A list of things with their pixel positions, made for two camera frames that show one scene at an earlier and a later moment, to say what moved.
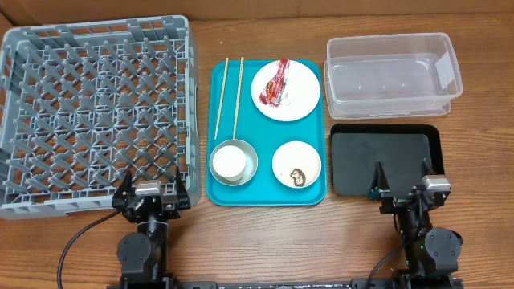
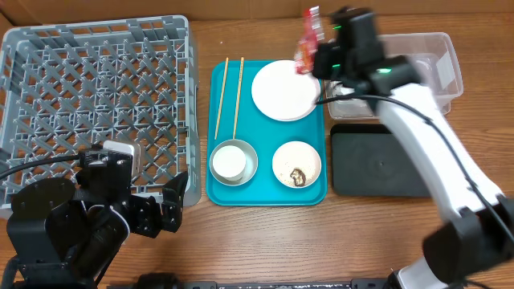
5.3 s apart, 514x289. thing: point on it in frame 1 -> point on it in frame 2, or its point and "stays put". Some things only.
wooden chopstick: x=221 y=95 stays put
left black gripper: x=173 y=210 -> x=148 y=223
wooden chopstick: x=240 y=81 stays put
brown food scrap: x=299 y=177 stays put
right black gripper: x=404 y=202 -> x=324 y=61
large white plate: x=300 y=95 stays put
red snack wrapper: x=272 y=91 -> x=312 y=35
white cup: x=229 y=162 stays put
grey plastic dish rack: x=84 y=103 stays put
